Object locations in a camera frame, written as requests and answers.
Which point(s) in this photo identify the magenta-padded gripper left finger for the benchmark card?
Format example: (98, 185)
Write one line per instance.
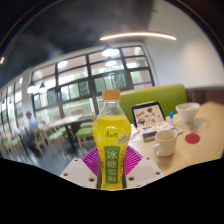
(78, 171)

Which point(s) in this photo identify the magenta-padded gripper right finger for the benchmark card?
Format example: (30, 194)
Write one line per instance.
(145, 170)

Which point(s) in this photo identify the yellow drink bottle orange cap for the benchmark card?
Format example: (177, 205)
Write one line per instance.
(111, 133)

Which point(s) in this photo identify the white ceramic mug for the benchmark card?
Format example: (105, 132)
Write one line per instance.
(165, 143)

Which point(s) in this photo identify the small white square box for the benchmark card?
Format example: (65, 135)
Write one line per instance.
(149, 136)

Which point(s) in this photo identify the white paper sheets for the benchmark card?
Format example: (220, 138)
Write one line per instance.
(134, 135)

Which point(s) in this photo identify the wooden chairs with green seats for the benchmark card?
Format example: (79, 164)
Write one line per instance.
(85, 131)

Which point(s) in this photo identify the white paint palette tray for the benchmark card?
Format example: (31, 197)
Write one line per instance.
(166, 127)

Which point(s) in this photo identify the wooden dining table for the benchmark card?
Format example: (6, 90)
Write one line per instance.
(66, 120)

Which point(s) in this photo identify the tablet in black case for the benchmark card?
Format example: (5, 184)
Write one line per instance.
(148, 115)

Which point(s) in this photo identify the flat round red coaster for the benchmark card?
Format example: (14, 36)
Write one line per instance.
(192, 138)

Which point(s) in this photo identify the blue-capped glue stick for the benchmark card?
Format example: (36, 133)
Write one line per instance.
(171, 119)

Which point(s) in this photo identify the person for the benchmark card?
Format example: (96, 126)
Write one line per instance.
(32, 125)

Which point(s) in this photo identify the clear plastic lid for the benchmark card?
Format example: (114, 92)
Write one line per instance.
(198, 124)

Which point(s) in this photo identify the white footed bowl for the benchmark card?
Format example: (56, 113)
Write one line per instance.
(187, 111)

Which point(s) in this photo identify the green upholstered bench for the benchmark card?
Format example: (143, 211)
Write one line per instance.
(150, 95)

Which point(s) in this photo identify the black pendant lamps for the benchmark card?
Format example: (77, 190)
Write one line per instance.
(32, 88)

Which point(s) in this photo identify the curved linear ceiling light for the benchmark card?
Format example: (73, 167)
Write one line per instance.
(138, 34)

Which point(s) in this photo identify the dark-framed window wall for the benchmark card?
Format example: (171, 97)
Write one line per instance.
(76, 86)

